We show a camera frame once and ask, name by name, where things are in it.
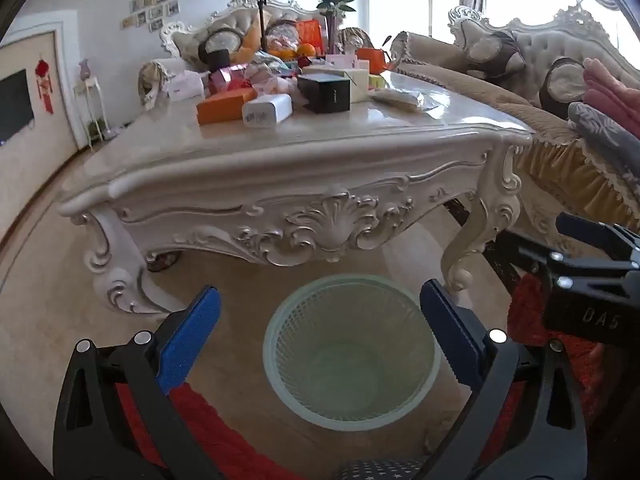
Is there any tan fringed sofa cover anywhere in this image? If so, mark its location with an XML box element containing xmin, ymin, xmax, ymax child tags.
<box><xmin>397</xmin><ymin>60</ymin><xmax>640</xmax><ymax>223</ymax></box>

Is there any ornate white tufted sofa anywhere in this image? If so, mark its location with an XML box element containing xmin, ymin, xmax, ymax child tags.
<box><xmin>390</xmin><ymin>4</ymin><xmax>640</xmax><ymax>223</ymax></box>
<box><xmin>139</xmin><ymin>0</ymin><xmax>373</xmax><ymax>111</ymax></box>

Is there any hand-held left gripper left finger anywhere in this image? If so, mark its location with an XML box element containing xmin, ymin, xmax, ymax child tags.
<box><xmin>52</xmin><ymin>285</ymin><xmax>223</xmax><ymax>480</ymax></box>

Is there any red gift bag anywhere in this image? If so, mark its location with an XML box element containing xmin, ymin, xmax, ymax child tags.
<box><xmin>295</xmin><ymin>20</ymin><xmax>323</xmax><ymax>47</ymax></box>

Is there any round patterned dark cushion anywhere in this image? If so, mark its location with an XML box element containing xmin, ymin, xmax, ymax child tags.
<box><xmin>267</xmin><ymin>20</ymin><xmax>301</xmax><ymax>41</ymax></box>
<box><xmin>542</xmin><ymin>57</ymin><xmax>596</xmax><ymax>121</ymax></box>
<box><xmin>198</xmin><ymin>27</ymin><xmax>246</xmax><ymax>63</ymax></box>
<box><xmin>465</xmin><ymin>30</ymin><xmax>526</xmax><ymax>78</ymax></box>

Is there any pale cream box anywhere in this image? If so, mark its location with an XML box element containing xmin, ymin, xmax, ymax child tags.
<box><xmin>345</xmin><ymin>67</ymin><xmax>371</xmax><ymax>103</ymax></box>

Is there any group of wall photo frames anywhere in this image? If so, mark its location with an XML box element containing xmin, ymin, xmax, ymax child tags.
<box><xmin>121</xmin><ymin>0</ymin><xmax>205</xmax><ymax>33</ymax></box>

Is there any orange box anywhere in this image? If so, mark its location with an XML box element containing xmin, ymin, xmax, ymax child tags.
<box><xmin>196</xmin><ymin>87</ymin><xmax>258</xmax><ymax>126</ymax></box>

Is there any white side stand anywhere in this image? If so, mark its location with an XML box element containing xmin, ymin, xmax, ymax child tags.
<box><xmin>74</xmin><ymin>76</ymin><xmax>108</xmax><ymax>147</ymax></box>

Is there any black pole stand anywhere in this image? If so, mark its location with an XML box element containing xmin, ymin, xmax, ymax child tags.
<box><xmin>249</xmin><ymin>0</ymin><xmax>271</xmax><ymax>52</ymax></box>

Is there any yellow cushion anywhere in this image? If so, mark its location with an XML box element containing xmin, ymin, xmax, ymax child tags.
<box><xmin>235</xmin><ymin>22</ymin><xmax>263</xmax><ymax>63</ymax></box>

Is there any beige patterned rug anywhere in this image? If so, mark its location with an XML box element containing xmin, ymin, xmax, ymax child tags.
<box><xmin>520</xmin><ymin>200</ymin><xmax>576</xmax><ymax>241</ymax></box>

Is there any clear glass fruit tray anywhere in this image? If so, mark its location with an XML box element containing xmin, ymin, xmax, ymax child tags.
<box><xmin>265</xmin><ymin>50</ymin><xmax>321</xmax><ymax>63</ymax></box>

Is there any dark round floor object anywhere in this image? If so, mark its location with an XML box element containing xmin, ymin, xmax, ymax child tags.
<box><xmin>147</xmin><ymin>252</ymin><xmax>178</xmax><ymax>273</ymax></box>

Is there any ornate white coffee table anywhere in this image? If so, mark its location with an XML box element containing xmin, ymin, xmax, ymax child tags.
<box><xmin>56</xmin><ymin>62</ymin><xmax>536</xmax><ymax>313</ymax></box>

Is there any grey patterned folded blanket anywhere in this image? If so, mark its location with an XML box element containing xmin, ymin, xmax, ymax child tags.
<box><xmin>567</xmin><ymin>102</ymin><xmax>640</xmax><ymax>196</ymax></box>

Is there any black wall television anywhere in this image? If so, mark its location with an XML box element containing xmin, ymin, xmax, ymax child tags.
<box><xmin>0</xmin><ymin>70</ymin><xmax>36</xmax><ymax>145</ymax></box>

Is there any green mesh waste basket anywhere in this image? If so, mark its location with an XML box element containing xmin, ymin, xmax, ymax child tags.
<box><xmin>262</xmin><ymin>274</ymin><xmax>443</xmax><ymax>432</ymax></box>

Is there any black box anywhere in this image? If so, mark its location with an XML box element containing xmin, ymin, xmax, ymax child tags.
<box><xmin>297</xmin><ymin>74</ymin><xmax>352</xmax><ymax>114</ymax></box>

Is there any navy star-patterned cushion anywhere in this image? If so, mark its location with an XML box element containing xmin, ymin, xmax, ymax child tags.
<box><xmin>332</xmin><ymin>459</ymin><xmax>426</xmax><ymax>480</ymax></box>

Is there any red knot wall ornament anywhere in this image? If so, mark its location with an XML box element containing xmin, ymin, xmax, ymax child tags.
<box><xmin>34</xmin><ymin>59</ymin><xmax>55</xmax><ymax>113</ymax></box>

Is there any clear bag of snacks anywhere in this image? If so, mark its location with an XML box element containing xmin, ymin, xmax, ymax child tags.
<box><xmin>264</xmin><ymin>25</ymin><xmax>301</xmax><ymax>53</ymax></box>

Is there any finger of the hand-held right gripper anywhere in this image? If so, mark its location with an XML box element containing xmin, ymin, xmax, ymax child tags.
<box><xmin>492</xmin><ymin>229</ymin><xmax>640</xmax><ymax>295</ymax></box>
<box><xmin>556</xmin><ymin>211</ymin><xmax>640</xmax><ymax>262</ymax></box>

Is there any silver foil packet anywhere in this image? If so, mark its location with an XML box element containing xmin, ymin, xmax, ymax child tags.
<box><xmin>372</xmin><ymin>87</ymin><xmax>426</xmax><ymax>109</ymax></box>

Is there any pink folded blanket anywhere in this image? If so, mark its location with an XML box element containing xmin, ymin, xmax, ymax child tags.
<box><xmin>582</xmin><ymin>57</ymin><xmax>640</xmax><ymax>136</ymax></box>

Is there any beige lace armrest cover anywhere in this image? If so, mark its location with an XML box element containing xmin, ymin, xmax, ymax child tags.
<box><xmin>139</xmin><ymin>59</ymin><xmax>173</xmax><ymax>110</ymax></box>
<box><xmin>390</xmin><ymin>31</ymin><xmax>426</xmax><ymax>63</ymax></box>

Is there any orange mug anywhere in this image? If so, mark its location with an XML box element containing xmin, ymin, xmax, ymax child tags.
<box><xmin>357</xmin><ymin>46</ymin><xmax>393</xmax><ymax>73</ymax></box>

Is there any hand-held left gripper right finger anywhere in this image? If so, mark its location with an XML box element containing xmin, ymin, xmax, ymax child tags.
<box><xmin>419</xmin><ymin>278</ymin><xmax>589</xmax><ymax>480</ymax></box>

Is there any white tissue box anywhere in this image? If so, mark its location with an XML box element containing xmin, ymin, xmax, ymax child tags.
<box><xmin>161</xmin><ymin>71</ymin><xmax>207</xmax><ymax>101</ymax></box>

